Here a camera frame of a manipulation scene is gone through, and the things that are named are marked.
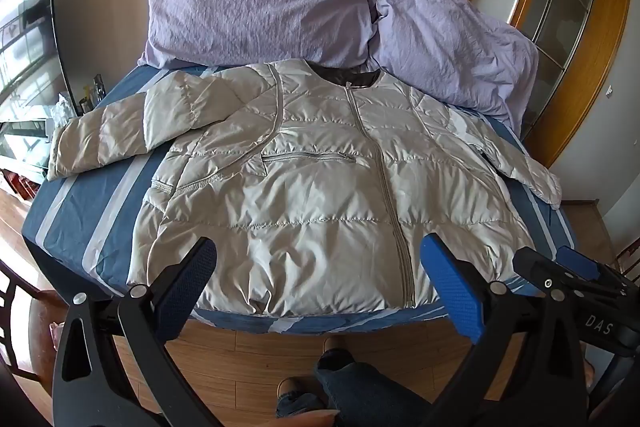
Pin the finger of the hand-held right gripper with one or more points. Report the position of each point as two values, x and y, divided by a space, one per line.
535 264
580 261

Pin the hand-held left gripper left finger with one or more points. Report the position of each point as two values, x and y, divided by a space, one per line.
199 268

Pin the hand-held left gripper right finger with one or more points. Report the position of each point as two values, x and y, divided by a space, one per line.
450 288

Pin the beige puffer jacket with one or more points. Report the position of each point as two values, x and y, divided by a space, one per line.
310 187

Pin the dark wooden chair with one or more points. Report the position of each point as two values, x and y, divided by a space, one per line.
631 257
45 322

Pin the person's leg in jeans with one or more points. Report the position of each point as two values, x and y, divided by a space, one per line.
370 387
300 407

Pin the brown shoe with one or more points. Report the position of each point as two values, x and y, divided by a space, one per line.
335 346
292 388

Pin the blue striped bed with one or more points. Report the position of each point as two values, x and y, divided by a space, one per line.
75 217

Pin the yellowish glass bottle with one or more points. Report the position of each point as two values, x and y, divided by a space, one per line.
86 101

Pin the dark glass bottle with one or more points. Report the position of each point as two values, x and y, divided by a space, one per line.
98 89

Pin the clear plastic bag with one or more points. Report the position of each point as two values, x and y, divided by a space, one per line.
63 111

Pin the glass top television cabinet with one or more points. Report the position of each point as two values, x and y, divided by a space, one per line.
22 142

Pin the small light purple pillow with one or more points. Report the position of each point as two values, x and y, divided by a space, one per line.
440 37

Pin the large purple pillow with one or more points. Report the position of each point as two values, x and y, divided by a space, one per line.
250 7

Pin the flat screen television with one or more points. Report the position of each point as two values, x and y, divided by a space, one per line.
30 32

